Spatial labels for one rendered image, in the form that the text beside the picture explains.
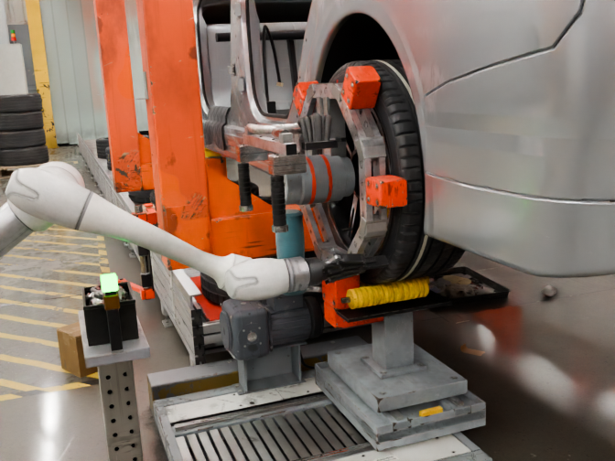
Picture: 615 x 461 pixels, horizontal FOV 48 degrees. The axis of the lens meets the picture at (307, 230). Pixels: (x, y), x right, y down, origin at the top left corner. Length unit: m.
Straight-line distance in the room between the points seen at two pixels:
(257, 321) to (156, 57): 0.91
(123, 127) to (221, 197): 1.92
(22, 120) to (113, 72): 5.99
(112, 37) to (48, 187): 2.63
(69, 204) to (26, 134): 8.52
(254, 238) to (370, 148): 0.80
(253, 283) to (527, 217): 0.71
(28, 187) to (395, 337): 1.16
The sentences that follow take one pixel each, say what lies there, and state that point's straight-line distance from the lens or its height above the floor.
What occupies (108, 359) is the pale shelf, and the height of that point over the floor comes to 0.43.
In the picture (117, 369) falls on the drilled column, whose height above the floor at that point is 0.32.
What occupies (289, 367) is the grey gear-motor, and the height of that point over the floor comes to 0.11.
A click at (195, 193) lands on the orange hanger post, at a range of 2.39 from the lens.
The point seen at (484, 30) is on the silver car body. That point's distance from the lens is 1.49.
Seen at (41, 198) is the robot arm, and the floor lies 0.90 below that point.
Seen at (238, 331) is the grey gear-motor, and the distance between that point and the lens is 2.32.
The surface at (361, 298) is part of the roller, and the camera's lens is 2.01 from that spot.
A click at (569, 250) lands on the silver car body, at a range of 1.37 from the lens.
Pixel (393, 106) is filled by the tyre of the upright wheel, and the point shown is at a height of 1.06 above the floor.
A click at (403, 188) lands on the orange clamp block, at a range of 1.75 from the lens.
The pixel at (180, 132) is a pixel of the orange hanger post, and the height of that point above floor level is 0.98.
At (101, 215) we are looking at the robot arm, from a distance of 1.72.
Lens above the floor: 1.15
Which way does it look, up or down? 12 degrees down
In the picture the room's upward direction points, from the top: 3 degrees counter-clockwise
